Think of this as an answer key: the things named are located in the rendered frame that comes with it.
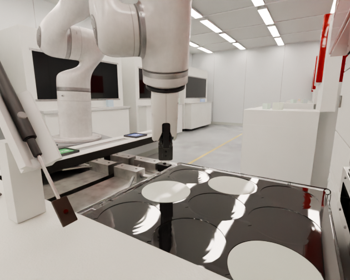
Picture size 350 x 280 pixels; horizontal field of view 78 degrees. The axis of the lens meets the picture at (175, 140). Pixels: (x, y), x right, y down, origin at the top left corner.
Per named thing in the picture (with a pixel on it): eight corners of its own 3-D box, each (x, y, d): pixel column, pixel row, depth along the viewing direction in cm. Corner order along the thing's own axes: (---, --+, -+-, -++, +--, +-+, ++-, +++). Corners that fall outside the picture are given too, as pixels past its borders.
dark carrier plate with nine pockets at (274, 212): (324, 193, 45) (325, 191, 45) (353, 368, 16) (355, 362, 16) (180, 166, 62) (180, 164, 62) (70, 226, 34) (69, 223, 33)
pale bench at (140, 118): (184, 134, 640) (185, 63, 601) (145, 145, 489) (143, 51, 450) (154, 131, 695) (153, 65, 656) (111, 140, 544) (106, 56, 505)
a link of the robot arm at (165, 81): (143, 61, 43) (144, 77, 45) (140, 73, 36) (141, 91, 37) (185, 62, 44) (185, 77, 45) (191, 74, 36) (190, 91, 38)
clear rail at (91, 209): (182, 166, 64) (182, 161, 64) (59, 235, 32) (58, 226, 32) (178, 165, 65) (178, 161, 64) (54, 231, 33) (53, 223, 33)
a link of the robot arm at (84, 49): (53, 90, 85) (49, 25, 81) (100, 93, 97) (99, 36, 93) (60, 90, 76) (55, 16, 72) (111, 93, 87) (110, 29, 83)
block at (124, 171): (145, 178, 57) (144, 167, 57) (136, 182, 55) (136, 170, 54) (123, 172, 61) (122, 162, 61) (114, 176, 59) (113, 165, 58)
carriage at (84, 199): (164, 178, 65) (164, 168, 65) (36, 250, 35) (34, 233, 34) (143, 173, 69) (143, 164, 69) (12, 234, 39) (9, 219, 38)
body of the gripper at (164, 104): (146, 72, 45) (149, 121, 51) (143, 88, 36) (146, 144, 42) (183, 72, 45) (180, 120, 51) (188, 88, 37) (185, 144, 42)
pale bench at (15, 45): (134, 149, 456) (130, 48, 416) (47, 175, 305) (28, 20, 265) (99, 143, 510) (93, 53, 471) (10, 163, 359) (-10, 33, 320)
